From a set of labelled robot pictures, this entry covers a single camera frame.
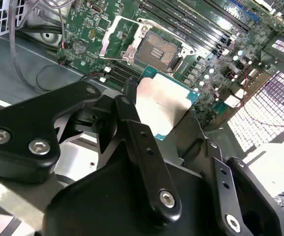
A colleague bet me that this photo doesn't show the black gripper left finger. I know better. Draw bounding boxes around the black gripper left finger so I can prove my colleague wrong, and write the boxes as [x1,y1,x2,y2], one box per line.
[0,81,183,226]

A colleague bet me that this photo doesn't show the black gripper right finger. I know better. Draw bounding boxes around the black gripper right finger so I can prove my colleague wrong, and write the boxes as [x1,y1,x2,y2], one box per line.
[180,109,284,236]

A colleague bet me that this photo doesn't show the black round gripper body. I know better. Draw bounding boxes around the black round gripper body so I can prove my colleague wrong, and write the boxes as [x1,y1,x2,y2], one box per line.
[43,156,221,236]

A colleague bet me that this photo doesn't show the metal socket cover frame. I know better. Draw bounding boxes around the metal socket cover frame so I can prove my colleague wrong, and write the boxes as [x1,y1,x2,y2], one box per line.
[98,15,145,65]

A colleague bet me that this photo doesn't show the silver topped CPU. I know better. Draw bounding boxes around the silver topped CPU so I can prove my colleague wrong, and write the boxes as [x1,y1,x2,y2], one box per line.
[134,65,201,142]

